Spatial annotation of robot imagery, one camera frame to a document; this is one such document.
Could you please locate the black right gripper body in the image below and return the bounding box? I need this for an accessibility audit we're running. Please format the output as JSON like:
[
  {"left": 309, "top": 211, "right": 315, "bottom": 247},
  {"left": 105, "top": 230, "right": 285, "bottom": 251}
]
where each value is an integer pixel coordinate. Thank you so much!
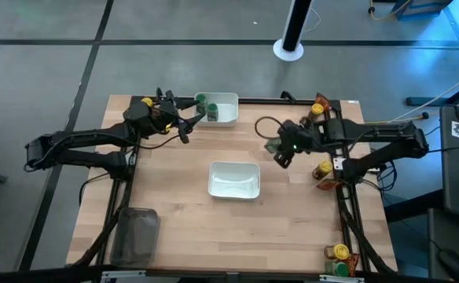
[{"left": 278, "top": 119, "right": 323, "bottom": 154}]

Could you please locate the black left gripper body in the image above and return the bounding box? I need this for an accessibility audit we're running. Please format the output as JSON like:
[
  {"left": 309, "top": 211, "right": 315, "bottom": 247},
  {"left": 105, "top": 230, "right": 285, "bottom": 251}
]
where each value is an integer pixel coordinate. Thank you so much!
[{"left": 150, "top": 90, "right": 183, "bottom": 134}]

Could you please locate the orange taco seasoning packet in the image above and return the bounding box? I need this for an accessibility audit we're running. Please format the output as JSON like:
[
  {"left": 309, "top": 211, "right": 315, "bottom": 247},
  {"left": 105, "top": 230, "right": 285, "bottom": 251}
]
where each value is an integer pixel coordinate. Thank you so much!
[
  {"left": 316, "top": 178, "right": 344, "bottom": 192},
  {"left": 314, "top": 92, "right": 332, "bottom": 115},
  {"left": 347, "top": 253, "right": 360, "bottom": 277}
]

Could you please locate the white plastic bin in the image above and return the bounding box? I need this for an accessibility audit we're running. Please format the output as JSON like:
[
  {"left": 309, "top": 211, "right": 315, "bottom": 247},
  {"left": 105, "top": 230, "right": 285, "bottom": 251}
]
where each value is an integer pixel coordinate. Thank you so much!
[
  {"left": 207, "top": 160, "right": 262, "bottom": 201},
  {"left": 193, "top": 91, "right": 241, "bottom": 128}
]

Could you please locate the black white pole round base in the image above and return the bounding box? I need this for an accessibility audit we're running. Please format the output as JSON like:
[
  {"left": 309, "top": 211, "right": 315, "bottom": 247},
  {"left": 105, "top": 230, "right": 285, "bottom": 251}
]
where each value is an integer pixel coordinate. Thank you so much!
[{"left": 272, "top": 0, "right": 316, "bottom": 63}]

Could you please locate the dark translucent plastic bin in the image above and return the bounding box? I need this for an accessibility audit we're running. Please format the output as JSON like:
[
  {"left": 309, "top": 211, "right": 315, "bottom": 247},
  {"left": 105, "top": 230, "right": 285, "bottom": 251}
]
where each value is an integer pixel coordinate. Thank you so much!
[{"left": 109, "top": 207, "right": 161, "bottom": 268}]

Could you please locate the black stand foot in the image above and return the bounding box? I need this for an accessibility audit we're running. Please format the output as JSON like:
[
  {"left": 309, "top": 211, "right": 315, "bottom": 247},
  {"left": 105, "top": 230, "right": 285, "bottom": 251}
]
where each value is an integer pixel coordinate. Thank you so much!
[{"left": 405, "top": 76, "right": 459, "bottom": 108}]

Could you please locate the blue metal stand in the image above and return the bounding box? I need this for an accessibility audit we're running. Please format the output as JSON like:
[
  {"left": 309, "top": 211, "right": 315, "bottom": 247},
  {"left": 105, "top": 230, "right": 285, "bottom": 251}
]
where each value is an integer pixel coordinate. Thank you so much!
[{"left": 394, "top": 0, "right": 453, "bottom": 21}]

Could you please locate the black rig crossbeam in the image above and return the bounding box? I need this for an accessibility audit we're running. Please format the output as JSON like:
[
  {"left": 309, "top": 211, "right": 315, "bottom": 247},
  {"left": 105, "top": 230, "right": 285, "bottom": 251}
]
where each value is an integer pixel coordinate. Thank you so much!
[{"left": 0, "top": 263, "right": 457, "bottom": 283}]

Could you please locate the black right gripper cable loop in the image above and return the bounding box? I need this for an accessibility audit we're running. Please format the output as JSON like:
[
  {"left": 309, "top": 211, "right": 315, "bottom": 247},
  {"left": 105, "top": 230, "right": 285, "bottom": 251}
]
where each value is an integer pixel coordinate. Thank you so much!
[{"left": 254, "top": 116, "right": 289, "bottom": 142}]

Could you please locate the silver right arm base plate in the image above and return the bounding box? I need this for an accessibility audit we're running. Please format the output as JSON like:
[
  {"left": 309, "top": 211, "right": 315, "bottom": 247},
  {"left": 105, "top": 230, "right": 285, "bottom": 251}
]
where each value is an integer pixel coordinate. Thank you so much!
[{"left": 331, "top": 156, "right": 347, "bottom": 173}]

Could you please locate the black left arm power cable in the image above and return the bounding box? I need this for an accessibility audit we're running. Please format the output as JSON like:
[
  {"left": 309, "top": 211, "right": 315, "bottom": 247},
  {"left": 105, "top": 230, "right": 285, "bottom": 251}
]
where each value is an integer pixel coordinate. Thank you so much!
[{"left": 78, "top": 171, "right": 115, "bottom": 208}]

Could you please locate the beige cable with black plug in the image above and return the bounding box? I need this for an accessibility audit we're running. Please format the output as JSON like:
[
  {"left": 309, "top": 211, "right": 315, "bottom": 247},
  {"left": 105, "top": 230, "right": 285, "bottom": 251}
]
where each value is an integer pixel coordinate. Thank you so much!
[{"left": 365, "top": 112, "right": 430, "bottom": 126}]

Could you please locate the silver crossbeam bracket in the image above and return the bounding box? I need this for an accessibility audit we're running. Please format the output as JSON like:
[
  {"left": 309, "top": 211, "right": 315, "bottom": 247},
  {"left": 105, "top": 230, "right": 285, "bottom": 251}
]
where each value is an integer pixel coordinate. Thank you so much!
[
  {"left": 101, "top": 270, "right": 147, "bottom": 283},
  {"left": 318, "top": 274, "right": 366, "bottom": 283}
]

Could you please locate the long white cable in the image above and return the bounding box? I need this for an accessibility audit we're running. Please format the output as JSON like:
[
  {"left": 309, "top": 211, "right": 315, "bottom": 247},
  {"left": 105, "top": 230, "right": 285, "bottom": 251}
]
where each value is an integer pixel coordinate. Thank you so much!
[{"left": 366, "top": 65, "right": 459, "bottom": 134}]

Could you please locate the yellow floor cable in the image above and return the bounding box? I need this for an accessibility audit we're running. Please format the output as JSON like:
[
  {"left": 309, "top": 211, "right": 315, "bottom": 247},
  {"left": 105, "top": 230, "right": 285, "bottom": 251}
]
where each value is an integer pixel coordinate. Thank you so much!
[{"left": 369, "top": 0, "right": 413, "bottom": 23}]

